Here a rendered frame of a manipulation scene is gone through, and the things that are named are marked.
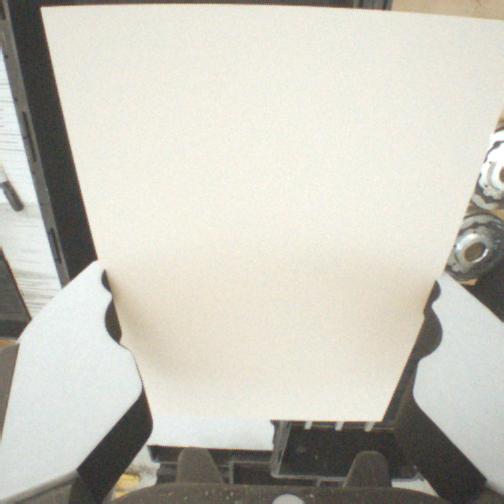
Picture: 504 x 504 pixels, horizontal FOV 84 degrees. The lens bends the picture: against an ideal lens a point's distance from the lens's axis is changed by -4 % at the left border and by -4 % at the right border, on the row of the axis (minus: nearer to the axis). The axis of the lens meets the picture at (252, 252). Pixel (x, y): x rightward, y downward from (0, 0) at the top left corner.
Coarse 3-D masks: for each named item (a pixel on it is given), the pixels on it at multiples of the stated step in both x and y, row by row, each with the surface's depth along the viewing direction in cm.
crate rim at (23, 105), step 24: (0, 0) 21; (360, 0) 22; (0, 24) 22; (24, 72) 24; (24, 96) 24; (24, 120) 25; (24, 144) 26; (48, 192) 29; (48, 216) 30; (48, 240) 31
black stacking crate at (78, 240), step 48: (48, 0) 25; (96, 0) 29; (144, 0) 29; (192, 0) 29; (240, 0) 29; (288, 0) 29; (336, 0) 26; (48, 48) 26; (48, 96) 27; (48, 144) 28
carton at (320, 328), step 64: (64, 64) 7; (128, 64) 7; (192, 64) 7; (256, 64) 7; (320, 64) 7; (384, 64) 7; (448, 64) 7; (128, 128) 8; (192, 128) 8; (256, 128) 8; (320, 128) 8; (384, 128) 8; (448, 128) 8; (128, 192) 9; (192, 192) 9; (256, 192) 9; (320, 192) 9; (384, 192) 9; (448, 192) 9; (128, 256) 10; (192, 256) 10; (256, 256) 10; (320, 256) 10; (384, 256) 10; (448, 256) 10; (128, 320) 11; (192, 320) 11; (256, 320) 11; (320, 320) 11; (384, 320) 11; (192, 384) 13; (256, 384) 13; (320, 384) 13; (384, 384) 13
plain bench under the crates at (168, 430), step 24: (0, 216) 55; (24, 216) 55; (0, 240) 57; (24, 240) 57; (24, 264) 60; (48, 264) 60; (24, 288) 63; (48, 288) 63; (168, 432) 89; (192, 432) 88; (216, 432) 88; (240, 432) 87; (264, 432) 87
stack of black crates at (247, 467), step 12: (240, 456) 118; (252, 456) 118; (264, 456) 118; (240, 468) 138; (252, 468) 138; (264, 468) 139; (240, 480) 134; (252, 480) 134; (264, 480) 134; (276, 480) 134; (288, 480) 134; (300, 480) 134; (312, 480) 133
